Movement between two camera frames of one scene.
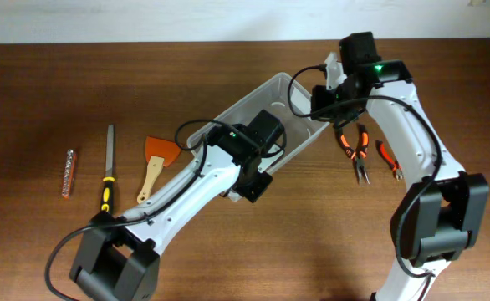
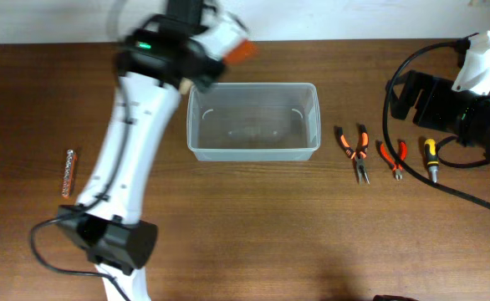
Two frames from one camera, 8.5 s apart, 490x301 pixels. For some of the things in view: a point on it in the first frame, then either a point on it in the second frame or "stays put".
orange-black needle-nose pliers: (362, 144) stays put
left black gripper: (256, 186) -> (207, 79)
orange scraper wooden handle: (159, 153) -> (238, 53)
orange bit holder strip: (68, 175) stays put
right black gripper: (324, 102) -> (421, 101)
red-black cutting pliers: (390, 160) stays put
